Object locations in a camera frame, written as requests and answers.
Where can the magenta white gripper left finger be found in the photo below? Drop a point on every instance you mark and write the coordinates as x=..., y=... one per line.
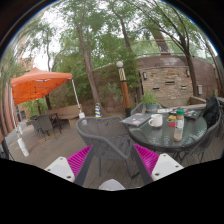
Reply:
x=75, y=167

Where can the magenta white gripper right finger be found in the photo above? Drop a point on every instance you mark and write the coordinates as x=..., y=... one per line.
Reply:
x=153, y=166

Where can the round glass patio table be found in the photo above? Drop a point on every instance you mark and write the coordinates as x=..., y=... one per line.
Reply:
x=162, y=139

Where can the red small object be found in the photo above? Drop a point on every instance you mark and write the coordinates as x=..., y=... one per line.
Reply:
x=172, y=124

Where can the white ceramic mug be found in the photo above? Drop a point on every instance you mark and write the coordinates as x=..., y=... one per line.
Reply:
x=156, y=120

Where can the yellow small object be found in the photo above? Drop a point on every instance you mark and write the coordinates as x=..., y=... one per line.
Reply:
x=172, y=117

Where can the grey laptop with stickers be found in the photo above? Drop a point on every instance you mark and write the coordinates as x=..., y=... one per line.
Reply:
x=136, y=120

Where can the clear bottle green cap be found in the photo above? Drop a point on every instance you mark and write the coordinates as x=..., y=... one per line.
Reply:
x=179, y=125

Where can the dark book on table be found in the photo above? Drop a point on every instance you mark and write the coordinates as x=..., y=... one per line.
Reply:
x=192, y=114

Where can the striped blue yellow bollard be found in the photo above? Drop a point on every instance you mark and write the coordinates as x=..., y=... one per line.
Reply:
x=97, y=111

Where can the right grey wicker chair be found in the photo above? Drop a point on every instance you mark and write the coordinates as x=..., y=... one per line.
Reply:
x=206, y=141

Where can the potted green plant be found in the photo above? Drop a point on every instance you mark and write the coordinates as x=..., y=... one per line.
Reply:
x=150, y=101

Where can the black backpack on chair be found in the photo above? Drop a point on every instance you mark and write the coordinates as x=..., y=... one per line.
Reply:
x=211, y=111

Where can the orange canopy tent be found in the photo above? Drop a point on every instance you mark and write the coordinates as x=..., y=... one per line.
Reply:
x=38, y=83

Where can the wooden lamp post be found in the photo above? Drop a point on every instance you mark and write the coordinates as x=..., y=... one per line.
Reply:
x=124, y=88

